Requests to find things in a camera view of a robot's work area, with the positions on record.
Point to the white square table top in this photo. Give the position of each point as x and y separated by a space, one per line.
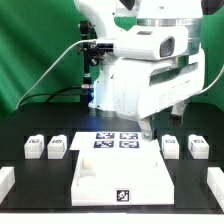
119 176

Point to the white right obstacle wall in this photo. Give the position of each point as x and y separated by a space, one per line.
215 180

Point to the white sheet with tags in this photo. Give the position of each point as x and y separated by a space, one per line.
116 140

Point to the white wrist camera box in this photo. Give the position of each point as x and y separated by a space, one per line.
147 43

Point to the black camera on stand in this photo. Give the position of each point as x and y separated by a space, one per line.
99 89

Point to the white front rail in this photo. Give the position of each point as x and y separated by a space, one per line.
109 219

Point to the white left obstacle block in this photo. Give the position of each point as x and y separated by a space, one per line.
7 180

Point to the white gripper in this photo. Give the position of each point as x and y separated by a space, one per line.
143 88

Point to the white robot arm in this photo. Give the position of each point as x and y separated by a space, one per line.
111 17

